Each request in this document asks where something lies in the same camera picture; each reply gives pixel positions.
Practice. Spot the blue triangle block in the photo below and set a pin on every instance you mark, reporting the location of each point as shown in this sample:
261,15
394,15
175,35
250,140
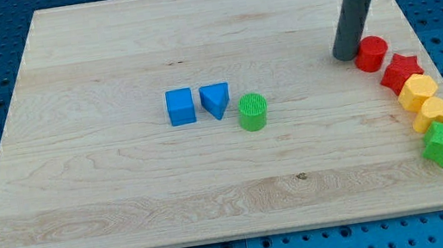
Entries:
215,98

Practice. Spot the green cylinder block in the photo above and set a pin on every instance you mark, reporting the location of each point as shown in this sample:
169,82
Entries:
253,108

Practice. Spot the blue cube block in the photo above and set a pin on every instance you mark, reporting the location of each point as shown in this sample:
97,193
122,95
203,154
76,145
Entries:
180,106

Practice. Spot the wooden board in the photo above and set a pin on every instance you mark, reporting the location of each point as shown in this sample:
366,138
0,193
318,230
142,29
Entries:
89,158

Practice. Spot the red cylinder block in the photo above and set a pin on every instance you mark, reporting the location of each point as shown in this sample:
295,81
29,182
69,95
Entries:
371,53

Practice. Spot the red star block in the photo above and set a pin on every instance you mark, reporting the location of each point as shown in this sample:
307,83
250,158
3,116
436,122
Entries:
398,72

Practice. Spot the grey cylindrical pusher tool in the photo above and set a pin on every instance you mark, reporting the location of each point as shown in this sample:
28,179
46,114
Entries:
352,20

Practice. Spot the yellow hexagon block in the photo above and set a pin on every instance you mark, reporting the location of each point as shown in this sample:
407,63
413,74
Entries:
416,90

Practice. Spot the yellow heart block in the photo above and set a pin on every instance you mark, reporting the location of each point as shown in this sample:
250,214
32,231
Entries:
430,111

